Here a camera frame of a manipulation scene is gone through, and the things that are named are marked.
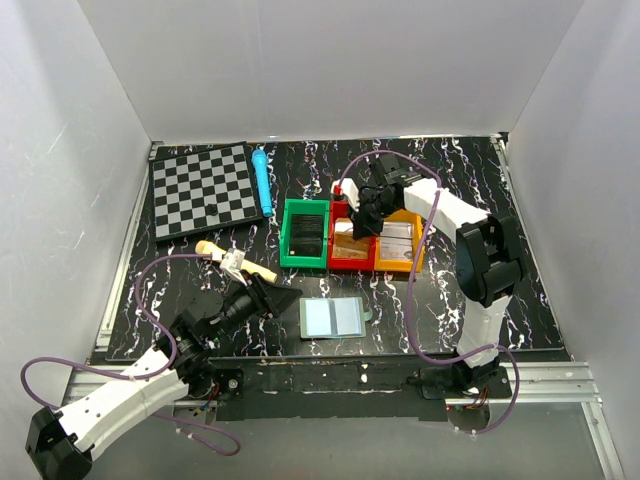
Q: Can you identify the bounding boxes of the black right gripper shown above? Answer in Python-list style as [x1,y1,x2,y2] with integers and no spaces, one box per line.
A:
[345,194,400,241]

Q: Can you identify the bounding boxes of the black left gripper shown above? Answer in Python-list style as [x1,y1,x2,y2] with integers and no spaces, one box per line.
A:
[207,269,302,342]

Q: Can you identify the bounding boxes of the green card holder wallet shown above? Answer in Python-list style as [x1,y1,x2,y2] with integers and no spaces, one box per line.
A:
[299,296,374,341]

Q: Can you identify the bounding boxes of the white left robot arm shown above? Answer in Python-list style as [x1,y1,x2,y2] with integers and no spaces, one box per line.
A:
[25,272,302,479]

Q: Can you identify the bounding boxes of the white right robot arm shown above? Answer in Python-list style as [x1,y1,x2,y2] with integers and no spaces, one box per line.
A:
[331,150,525,399]

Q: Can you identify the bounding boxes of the grey printed card stack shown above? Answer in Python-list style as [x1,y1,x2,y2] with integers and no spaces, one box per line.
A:
[378,222,413,261]

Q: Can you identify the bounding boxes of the black cards stack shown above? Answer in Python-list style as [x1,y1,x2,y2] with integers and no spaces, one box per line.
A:
[288,214,324,257]

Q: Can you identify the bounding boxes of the red plastic bin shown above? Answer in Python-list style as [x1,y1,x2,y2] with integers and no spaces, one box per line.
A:
[328,201,376,271]

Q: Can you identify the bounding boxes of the wooden stick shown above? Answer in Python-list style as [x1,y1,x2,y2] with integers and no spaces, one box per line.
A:
[195,240,278,283]

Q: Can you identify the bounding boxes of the green plastic bin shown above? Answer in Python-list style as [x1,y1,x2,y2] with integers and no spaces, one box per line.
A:
[279,198,330,270]

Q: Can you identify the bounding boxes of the grey black chessboard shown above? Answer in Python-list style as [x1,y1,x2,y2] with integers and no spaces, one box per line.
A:
[149,142,263,242]

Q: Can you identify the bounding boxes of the blue toy microphone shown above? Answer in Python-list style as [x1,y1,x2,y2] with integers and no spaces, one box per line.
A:
[251,148,273,217]

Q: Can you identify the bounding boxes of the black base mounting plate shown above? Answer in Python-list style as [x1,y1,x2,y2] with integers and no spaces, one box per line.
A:
[211,355,448,422]

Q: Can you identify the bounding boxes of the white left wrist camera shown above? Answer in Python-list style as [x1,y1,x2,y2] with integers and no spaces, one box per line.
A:
[220,249,246,285]

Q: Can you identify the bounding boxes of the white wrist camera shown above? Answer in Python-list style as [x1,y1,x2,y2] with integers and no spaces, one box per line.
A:
[331,178,360,212]
[220,249,246,285]

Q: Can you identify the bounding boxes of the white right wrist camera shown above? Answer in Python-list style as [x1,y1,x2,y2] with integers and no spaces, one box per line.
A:
[331,178,360,212]

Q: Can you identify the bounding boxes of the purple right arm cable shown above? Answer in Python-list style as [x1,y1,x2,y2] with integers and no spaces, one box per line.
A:
[339,149,521,435]

